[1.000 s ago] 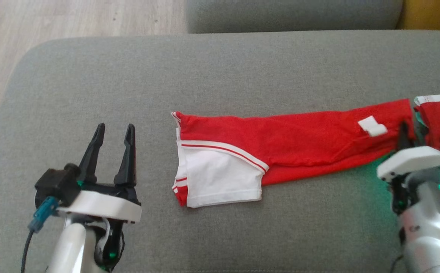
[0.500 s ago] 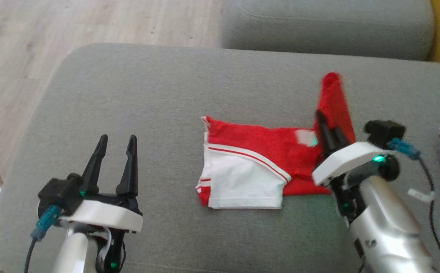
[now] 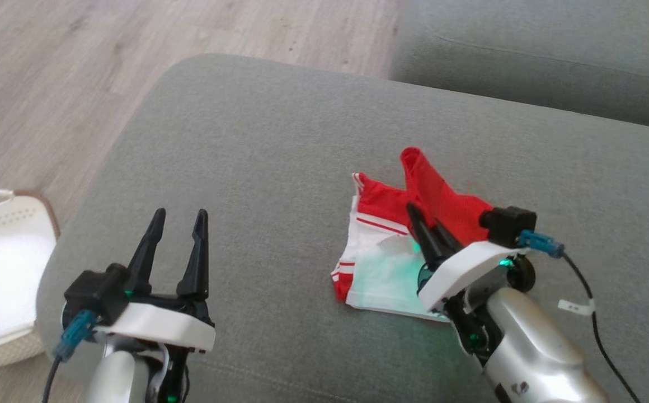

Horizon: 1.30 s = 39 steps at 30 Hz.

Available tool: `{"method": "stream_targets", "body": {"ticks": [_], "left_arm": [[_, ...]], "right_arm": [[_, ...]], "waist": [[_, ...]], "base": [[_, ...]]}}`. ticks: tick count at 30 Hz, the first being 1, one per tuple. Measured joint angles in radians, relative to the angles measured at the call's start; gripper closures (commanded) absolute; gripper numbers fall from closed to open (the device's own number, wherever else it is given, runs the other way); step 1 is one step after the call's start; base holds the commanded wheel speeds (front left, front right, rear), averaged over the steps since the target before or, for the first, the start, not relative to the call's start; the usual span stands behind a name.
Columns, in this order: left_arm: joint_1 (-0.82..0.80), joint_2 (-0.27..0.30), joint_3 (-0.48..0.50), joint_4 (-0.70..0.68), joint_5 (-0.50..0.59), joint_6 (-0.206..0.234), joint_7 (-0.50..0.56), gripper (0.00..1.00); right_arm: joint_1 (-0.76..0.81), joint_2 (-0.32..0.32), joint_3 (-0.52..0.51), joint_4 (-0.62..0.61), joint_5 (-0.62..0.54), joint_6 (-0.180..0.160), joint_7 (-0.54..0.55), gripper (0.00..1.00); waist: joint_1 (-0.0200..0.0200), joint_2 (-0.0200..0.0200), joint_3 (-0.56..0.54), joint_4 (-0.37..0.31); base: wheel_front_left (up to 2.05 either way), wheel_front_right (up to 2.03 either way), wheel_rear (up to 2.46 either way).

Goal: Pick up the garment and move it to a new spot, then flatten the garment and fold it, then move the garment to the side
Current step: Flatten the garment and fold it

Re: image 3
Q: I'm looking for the red jersey with white sleeves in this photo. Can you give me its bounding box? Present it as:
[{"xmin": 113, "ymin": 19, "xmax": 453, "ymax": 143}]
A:
[{"xmin": 330, "ymin": 147, "xmax": 496, "ymax": 322}]

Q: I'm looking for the white cable tag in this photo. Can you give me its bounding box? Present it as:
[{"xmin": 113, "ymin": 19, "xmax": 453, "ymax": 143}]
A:
[{"xmin": 558, "ymin": 298, "xmax": 596, "ymax": 316}]

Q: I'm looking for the white perforated laundry basket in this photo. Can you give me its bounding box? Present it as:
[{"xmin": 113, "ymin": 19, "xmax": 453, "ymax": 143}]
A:
[{"xmin": 0, "ymin": 189, "xmax": 61, "ymax": 367}]

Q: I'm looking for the black cable with blue plug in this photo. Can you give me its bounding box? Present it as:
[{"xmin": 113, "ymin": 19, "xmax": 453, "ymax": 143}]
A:
[
  {"xmin": 42, "ymin": 310, "xmax": 98, "ymax": 403},
  {"xmin": 518, "ymin": 229, "xmax": 641, "ymax": 403}
]

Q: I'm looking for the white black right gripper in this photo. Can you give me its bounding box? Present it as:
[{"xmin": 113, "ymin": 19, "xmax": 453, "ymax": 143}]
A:
[{"xmin": 406, "ymin": 202, "xmax": 526, "ymax": 312}]

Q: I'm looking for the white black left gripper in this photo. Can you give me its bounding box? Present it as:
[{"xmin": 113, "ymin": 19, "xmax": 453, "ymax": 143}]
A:
[{"xmin": 94, "ymin": 208, "xmax": 217, "ymax": 353}]

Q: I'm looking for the grey fabric sofa cushion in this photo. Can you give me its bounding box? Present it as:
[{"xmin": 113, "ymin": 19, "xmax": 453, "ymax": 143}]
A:
[{"xmin": 389, "ymin": 0, "xmax": 649, "ymax": 133}]

